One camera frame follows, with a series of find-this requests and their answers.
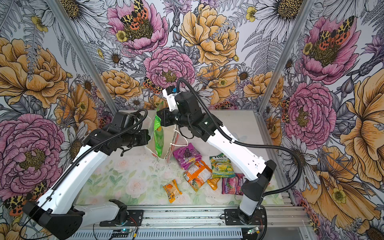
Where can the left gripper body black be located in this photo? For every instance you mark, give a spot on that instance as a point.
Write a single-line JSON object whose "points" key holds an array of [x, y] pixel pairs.
{"points": [[132, 139]]}

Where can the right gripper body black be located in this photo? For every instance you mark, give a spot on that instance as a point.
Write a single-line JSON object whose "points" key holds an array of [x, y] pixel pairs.
{"points": [[172, 117]]}

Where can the green Lay's chips bag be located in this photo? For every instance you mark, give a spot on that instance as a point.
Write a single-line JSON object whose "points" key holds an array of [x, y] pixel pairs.
{"points": [[158, 131]]}

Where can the white paper gift bag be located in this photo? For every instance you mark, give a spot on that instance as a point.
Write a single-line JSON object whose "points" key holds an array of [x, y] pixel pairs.
{"points": [[172, 140]]}

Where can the purple raisin snack bag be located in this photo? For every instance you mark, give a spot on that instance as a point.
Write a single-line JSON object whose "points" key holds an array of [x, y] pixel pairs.
{"points": [[187, 156]]}

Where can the green Fox's lemon candy bag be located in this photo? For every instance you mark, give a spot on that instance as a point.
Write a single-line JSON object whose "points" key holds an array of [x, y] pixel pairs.
{"points": [[221, 167]]}

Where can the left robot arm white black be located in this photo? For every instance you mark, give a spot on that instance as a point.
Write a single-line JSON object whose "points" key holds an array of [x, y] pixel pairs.
{"points": [[55, 210]]}

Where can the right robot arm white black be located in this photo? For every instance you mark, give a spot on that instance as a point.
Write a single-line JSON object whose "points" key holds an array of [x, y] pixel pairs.
{"points": [[185, 109]]}

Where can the orange Fox's fruits candy bag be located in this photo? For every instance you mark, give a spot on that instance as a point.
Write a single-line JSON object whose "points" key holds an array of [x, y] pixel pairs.
{"points": [[197, 174]]}

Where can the purple Fox's berries candy bag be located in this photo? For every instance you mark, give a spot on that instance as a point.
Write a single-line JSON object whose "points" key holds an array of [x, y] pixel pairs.
{"points": [[233, 186]]}

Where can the floral table mat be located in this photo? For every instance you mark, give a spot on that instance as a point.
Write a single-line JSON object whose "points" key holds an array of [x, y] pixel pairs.
{"points": [[137, 178]]}

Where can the small orange yellow snack packet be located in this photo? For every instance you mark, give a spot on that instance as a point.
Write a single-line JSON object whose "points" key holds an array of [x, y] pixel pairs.
{"points": [[172, 191]]}

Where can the small orange candy packet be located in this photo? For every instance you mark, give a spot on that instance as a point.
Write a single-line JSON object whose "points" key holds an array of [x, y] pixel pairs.
{"points": [[213, 183]]}

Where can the green circuit board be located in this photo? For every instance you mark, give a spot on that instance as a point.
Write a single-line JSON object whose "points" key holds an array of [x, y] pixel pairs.
{"points": [[254, 230]]}

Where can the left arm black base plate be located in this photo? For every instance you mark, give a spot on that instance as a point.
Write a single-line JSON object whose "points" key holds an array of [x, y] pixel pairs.
{"points": [[132, 217]]}

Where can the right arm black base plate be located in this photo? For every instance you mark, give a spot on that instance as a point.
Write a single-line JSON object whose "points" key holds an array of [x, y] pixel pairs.
{"points": [[234, 217]]}

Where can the white slotted cable duct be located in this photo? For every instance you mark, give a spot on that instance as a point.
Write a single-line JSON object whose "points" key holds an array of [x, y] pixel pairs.
{"points": [[160, 234]]}

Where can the aluminium front rail frame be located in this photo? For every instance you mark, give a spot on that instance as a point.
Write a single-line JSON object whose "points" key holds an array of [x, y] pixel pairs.
{"points": [[188, 217]]}

